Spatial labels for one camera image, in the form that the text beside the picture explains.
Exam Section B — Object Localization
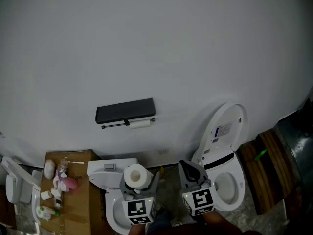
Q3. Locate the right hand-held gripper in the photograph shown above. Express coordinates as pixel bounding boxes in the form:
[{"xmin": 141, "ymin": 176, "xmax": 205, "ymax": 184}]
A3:
[{"xmin": 178, "ymin": 159, "xmax": 216, "ymax": 216}]

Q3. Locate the white smart toilet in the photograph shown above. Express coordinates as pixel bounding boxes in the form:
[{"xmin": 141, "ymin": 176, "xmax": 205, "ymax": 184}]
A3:
[{"xmin": 191, "ymin": 102, "xmax": 249, "ymax": 212}]

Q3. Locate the white toilet with flush tank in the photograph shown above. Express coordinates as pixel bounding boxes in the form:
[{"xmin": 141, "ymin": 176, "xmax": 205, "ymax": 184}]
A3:
[{"xmin": 87, "ymin": 158, "xmax": 158, "ymax": 235}]

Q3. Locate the pink bottle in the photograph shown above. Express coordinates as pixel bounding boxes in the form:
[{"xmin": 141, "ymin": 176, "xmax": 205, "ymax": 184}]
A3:
[{"xmin": 64, "ymin": 177, "xmax": 79, "ymax": 192}]

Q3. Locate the black wall paper holder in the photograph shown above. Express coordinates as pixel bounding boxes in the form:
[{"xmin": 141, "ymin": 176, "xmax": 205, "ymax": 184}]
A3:
[{"xmin": 95, "ymin": 97, "xmax": 157, "ymax": 130}]

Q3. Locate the white oval wrapped package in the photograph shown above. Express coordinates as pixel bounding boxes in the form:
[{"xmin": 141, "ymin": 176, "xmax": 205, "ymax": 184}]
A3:
[{"xmin": 43, "ymin": 159, "xmax": 56, "ymax": 180}]

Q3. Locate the brown cardboard box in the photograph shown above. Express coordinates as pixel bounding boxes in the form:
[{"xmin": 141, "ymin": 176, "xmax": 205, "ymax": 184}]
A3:
[{"xmin": 40, "ymin": 149, "xmax": 109, "ymax": 235}]

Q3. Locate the person's red clothing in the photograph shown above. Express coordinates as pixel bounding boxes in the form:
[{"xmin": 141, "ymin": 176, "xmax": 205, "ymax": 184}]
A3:
[{"xmin": 146, "ymin": 211, "xmax": 266, "ymax": 235}]

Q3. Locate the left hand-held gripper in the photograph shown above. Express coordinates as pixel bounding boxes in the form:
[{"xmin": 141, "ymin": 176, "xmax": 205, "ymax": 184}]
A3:
[{"xmin": 119, "ymin": 171, "xmax": 161, "ymax": 226}]

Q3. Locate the white toilet with slim lid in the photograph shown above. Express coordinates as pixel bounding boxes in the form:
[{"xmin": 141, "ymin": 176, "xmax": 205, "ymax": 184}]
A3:
[{"xmin": 1, "ymin": 155, "xmax": 43, "ymax": 225}]

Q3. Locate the wooden slatted step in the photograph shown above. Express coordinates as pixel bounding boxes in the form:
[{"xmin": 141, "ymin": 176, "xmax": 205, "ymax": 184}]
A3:
[{"xmin": 238, "ymin": 129, "xmax": 295, "ymax": 215}]

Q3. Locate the white bottle with green cap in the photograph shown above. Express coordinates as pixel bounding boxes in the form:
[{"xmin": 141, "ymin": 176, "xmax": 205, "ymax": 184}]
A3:
[{"xmin": 41, "ymin": 206, "xmax": 61, "ymax": 217}]

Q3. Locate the person's left forearm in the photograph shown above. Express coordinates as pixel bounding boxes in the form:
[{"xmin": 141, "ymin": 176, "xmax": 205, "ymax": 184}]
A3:
[{"xmin": 127, "ymin": 224, "xmax": 150, "ymax": 235}]

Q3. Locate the person's right forearm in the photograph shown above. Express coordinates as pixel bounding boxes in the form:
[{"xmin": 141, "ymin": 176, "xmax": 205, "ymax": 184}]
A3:
[{"xmin": 202, "ymin": 211, "xmax": 243, "ymax": 235}]

